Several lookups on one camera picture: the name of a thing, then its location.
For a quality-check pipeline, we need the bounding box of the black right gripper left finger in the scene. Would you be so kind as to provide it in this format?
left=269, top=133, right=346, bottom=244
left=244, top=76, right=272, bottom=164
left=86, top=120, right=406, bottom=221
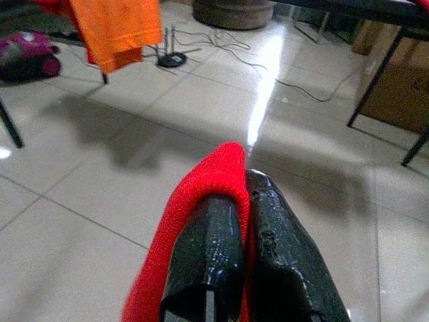
left=160, top=197, right=248, bottom=322

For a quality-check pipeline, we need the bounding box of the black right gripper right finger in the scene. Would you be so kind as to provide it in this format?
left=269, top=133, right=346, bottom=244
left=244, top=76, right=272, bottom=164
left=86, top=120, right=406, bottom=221
left=246, top=169, right=351, bottom=322

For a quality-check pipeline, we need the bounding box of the red knit shirt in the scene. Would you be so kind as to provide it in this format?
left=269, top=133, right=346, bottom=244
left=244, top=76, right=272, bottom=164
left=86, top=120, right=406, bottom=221
left=120, top=141, right=255, bottom=322

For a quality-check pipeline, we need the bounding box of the black round antenna device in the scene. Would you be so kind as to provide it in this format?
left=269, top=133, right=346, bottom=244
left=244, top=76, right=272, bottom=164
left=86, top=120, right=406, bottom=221
left=157, top=26, right=188, bottom=68

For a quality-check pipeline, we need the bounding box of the brown cardboard box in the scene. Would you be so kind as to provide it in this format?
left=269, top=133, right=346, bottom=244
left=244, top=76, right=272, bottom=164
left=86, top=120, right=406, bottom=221
left=351, top=19, right=429, bottom=135

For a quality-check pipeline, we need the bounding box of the orange garment black trim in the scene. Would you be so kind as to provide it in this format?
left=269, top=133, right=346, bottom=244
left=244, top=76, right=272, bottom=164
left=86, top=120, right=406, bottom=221
left=68, top=0, right=164, bottom=74

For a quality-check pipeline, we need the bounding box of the red garment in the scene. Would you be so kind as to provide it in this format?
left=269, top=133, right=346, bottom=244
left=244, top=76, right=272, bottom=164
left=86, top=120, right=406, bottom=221
left=28, top=0, right=101, bottom=64

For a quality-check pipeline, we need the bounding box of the grey floor cable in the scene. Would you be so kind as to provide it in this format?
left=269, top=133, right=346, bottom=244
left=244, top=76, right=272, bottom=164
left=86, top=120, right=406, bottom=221
left=274, top=68, right=365, bottom=102
left=174, top=21, right=269, bottom=73

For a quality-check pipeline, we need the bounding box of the black frame table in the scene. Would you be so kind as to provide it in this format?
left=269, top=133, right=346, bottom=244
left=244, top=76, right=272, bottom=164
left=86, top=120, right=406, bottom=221
left=274, top=0, right=429, bottom=167

